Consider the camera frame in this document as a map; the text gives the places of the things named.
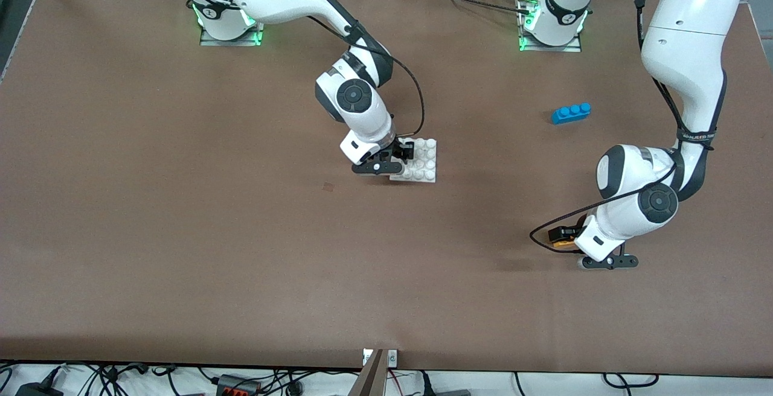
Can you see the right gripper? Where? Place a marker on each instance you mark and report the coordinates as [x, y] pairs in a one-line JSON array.
[[400, 151]]

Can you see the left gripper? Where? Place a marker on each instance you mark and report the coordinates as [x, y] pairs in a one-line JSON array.
[[570, 233]]

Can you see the yellow two-stud block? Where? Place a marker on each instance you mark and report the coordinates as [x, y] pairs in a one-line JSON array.
[[561, 243]]

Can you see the white studded base plate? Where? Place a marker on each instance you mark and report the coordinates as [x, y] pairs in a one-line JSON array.
[[423, 166]]

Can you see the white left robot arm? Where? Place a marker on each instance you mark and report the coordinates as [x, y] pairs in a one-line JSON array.
[[688, 34]]

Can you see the blue three-stud block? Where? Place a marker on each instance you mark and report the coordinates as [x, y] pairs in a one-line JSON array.
[[570, 113]]

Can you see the black orange connector block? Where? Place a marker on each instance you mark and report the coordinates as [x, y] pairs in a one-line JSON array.
[[238, 385]]

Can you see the flat black box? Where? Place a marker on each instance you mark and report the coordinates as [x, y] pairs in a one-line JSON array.
[[450, 392]]

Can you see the black power adapter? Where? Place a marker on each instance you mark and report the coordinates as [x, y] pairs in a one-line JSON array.
[[36, 389]]

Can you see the small white bracket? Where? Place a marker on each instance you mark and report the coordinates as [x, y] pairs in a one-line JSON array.
[[366, 357], [392, 358]]

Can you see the brown wedge-shaped camera support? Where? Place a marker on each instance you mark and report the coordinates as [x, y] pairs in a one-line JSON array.
[[369, 378]]

